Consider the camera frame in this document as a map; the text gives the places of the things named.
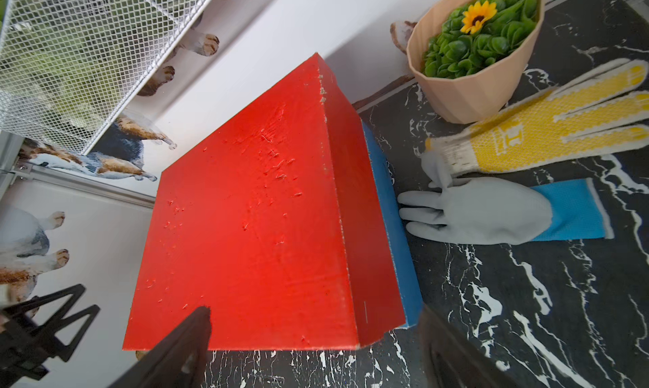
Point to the red shoebox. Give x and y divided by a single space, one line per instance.
274 223

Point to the green artificial fern plant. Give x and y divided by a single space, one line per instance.
61 43

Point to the beige pot with succulent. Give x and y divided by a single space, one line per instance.
468 55

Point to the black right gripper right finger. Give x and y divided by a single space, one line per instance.
449 360

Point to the blue shoebox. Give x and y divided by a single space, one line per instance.
410 293

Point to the yellow knit work glove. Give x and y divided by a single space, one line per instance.
600 112

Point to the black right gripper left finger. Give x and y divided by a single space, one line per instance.
178 360

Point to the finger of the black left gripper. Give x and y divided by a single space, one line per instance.
27 345

